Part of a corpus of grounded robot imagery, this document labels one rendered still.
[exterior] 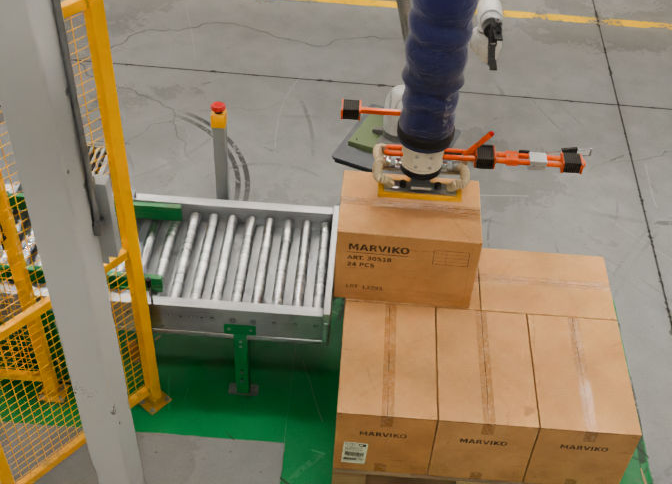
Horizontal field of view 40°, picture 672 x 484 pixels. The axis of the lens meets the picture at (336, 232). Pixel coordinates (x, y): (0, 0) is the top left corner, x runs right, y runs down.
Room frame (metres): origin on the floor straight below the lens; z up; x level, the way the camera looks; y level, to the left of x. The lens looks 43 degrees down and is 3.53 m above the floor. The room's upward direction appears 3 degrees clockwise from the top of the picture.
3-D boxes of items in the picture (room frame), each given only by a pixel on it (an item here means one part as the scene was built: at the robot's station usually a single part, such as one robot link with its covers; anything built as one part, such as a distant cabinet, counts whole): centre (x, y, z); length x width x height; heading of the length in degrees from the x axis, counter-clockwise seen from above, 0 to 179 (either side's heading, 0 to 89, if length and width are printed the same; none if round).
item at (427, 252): (2.94, -0.31, 0.74); 0.60 x 0.40 x 0.40; 88
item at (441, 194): (2.83, -0.33, 1.13); 0.34 x 0.10 x 0.05; 89
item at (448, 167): (2.93, -0.33, 1.17); 0.34 x 0.25 x 0.06; 89
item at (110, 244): (2.04, 0.78, 1.62); 0.20 x 0.05 x 0.30; 89
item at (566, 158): (2.91, -0.93, 1.24); 0.08 x 0.07 x 0.05; 89
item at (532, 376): (2.62, -0.65, 0.34); 1.20 x 1.00 x 0.40; 89
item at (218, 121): (3.45, 0.57, 0.50); 0.07 x 0.07 x 1.00; 89
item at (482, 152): (2.92, -0.58, 1.24); 0.10 x 0.08 x 0.06; 179
